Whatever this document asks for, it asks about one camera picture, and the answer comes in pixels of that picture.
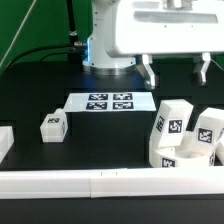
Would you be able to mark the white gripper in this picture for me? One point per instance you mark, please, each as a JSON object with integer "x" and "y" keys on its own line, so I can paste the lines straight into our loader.
{"x": 145, "y": 27}

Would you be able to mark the white round stool seat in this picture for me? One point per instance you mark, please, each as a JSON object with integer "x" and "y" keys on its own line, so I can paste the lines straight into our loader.
{"x": 183, "y": 155}

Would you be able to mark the white marker sheet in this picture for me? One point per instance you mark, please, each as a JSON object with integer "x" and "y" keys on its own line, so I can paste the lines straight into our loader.
{"x": 110, "y": 102}

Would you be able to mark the white front barrier bar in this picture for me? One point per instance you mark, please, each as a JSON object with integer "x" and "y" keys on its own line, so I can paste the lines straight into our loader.
{"x": 111, "y": 183}

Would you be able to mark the white left barrier block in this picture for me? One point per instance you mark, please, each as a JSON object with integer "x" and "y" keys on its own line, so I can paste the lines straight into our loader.
{"x": 6, "y": 140}

